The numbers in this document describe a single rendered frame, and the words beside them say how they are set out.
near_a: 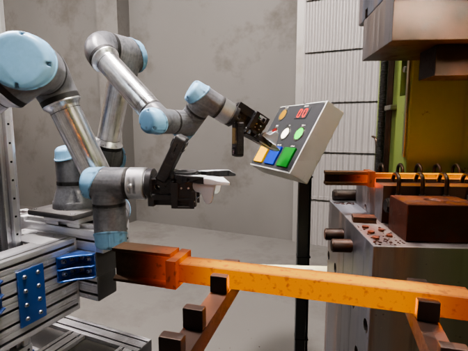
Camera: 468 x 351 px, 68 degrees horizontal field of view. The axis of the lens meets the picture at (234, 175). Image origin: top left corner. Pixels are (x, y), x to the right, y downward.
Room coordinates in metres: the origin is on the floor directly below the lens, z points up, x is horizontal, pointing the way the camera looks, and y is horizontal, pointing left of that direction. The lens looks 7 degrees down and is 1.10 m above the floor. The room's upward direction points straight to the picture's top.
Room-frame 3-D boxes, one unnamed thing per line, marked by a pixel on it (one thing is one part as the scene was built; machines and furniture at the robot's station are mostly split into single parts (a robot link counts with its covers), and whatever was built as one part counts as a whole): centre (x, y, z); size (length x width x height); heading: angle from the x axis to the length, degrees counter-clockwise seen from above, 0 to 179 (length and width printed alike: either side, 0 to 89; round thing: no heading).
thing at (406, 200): (0.61, -0.35, 0.95); 0.12 x 0.09 x 0.07; 85
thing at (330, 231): (0.76, -0.22, 0.87); 0.04 x 0.03 x 0.03; 85
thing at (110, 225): (0.83, 0.30, 0.88); 0.11 x 0.08 x 0.11; 13
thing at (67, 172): (1.29, 0.59, 0.98); 0.13 x 0.12 x 0.14; 147
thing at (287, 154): (1.22, -0.19, 1.01); 0.07 x 0.05 x 0.07; 20
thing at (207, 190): (0.73, 0.05, 0.97); 0.09 x 0.03 x 0.06; 49
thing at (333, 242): (0.68, -0.22, 0.87); 0.04 x 0.03 x 0.03; 85
